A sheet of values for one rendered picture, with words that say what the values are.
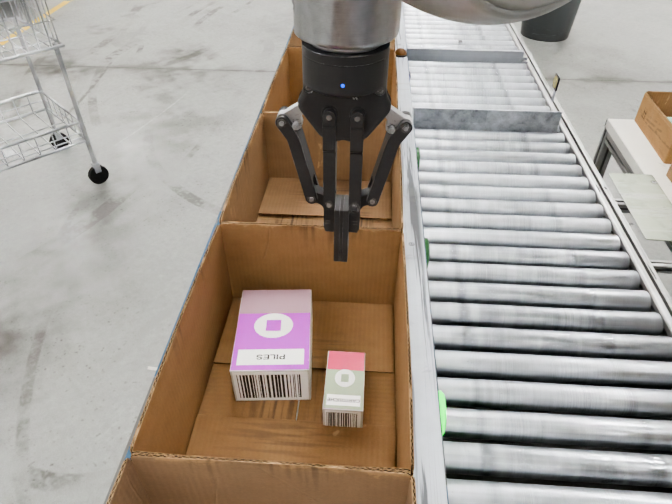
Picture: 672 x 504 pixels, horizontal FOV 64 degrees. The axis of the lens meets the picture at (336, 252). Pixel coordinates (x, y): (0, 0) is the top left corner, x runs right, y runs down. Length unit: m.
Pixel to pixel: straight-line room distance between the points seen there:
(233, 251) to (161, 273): 1.54
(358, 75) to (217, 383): 0.54
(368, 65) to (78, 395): 1.78
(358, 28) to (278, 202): 0.77
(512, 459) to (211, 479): 0.52
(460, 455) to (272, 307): 0.39
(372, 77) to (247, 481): 0.42
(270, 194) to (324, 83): 0.75
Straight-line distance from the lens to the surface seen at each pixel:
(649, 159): 1.84
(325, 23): 0.44
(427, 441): 0.78
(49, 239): 2.81
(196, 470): 0.61
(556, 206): 1.51
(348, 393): 0.76
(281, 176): 1.25
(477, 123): 1.82
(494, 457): 0.96
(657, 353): 1.23
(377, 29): 0.45
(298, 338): 0.79
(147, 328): 2.21
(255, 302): 0.85
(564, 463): 0.99
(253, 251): 0.88
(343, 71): 0.46
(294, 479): 0.60
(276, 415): 0.80
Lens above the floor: 1.56
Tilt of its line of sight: 40 degrees down
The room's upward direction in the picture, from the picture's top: straight up
